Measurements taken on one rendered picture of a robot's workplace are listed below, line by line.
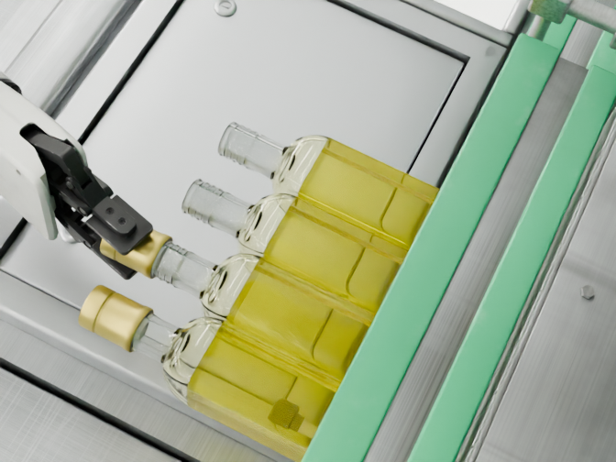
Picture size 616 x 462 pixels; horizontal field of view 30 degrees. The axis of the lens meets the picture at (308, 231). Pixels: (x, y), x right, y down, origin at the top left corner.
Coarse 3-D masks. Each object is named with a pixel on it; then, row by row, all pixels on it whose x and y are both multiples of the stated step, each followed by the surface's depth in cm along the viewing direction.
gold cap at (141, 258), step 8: (152, 232) 86; (104, 240) 85; (144, 240) 85; (152, 240) 85; (160, 240) 85; (168, 240) 87; (104, 248) 86; (112, 248) 85; (136, 248) 85; (144, 248) 85; (152, 248) 85; (112, 256) 86; (120, 256) 86; (128, 256) 85; (136, 256) 85; (144, 256) 85; (152, 256) 85; (128, 264) 86; (136, 264) 85; (144, 264) 85; (152, 264) 85; (144, 272) 86
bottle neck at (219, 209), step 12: (192, 192) 87; (204, 192) 87; (216, 192) 88; (228, 192) 88; (192, 204) 87; (204, 204) 87; (216, 204) 87; (228, 204) 87; (240, 204) 87; (192, 216) 88; (204, 216) 87; (216, 216) 87; (228, 216) 87; (240, 216) 87; (228, 228) 87
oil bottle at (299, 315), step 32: (256, 256) 84; (224, 288) 83; (256, 288) 83; (288, 288) 83; (320, 288) 83; (256, 320) 82; (288, 320) 82; (320, 320) 82; (352, 320) 82; (320, 352) 81; (352, 352) 81
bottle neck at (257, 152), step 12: (228, 132) 90; (240, 132) 90; (252, 132) 90; (228, 144) 90; (240, 144) 90; (252, 144) 89; (264, 144) 90; (276, 144) 90; (228, 156) 90; (240, 156) 90; (252, 156) 89; (264, 156) 89; (276, 156) 89; (252, 168) 90; (264, 168) 90
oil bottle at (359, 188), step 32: (288, 160) 88; (320, 160) 88; (352, 160) 88; (288, 192) 88; (320, 192) 87; (352, 192) 87; (384, 192) 87; (416, 192) 87; (384, 224) 86; (416, 224) 86
